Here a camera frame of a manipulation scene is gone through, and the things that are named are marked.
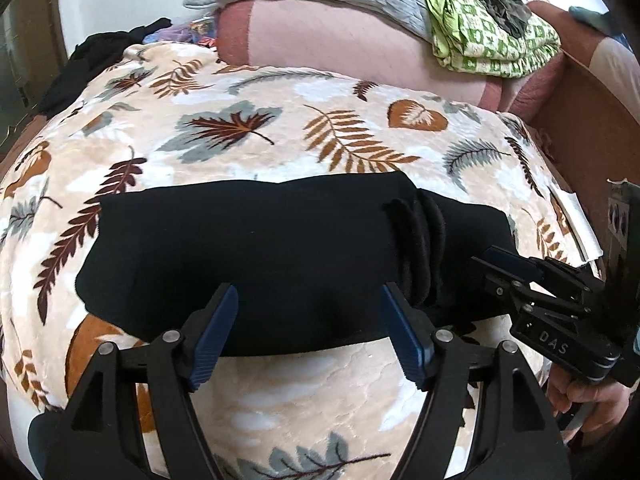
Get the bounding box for person's right hand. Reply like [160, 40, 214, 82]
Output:
[547, 374, 631, 441]

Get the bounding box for leaf print fleece blanket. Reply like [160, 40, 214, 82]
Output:
[0, 40, 601, 480]

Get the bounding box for wooden door frame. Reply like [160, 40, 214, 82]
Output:
[30, 0, 69, 91]

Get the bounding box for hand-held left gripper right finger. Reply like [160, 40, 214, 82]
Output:
[381, 282, 572, 480]

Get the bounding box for dark metal stand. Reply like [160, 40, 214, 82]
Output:
[606, 179, 640, 321]

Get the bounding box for pink quilted pillow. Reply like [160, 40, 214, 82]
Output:
[215, 0, 506, 111]

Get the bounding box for dark crumpled garment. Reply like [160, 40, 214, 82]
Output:
[444, 0, 532, 36]

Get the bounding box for green patterned quilt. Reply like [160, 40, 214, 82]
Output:
[405, 0, 561, 79]

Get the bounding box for black cloth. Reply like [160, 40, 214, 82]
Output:
[39, 17, 172, 117]

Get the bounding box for black pants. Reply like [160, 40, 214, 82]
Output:
[74, 170, 521, 358]

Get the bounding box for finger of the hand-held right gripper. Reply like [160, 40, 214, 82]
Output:
[469, 256, 539, 311]
[487, 245, 544, 284]

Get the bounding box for colourful printed cloth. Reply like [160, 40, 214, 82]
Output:
[144, 17, 221, 50]

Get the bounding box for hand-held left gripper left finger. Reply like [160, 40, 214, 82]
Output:
[44, 283, 240, 480]

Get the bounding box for brown cushion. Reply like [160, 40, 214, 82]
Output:
[505, 55, 567, 117]

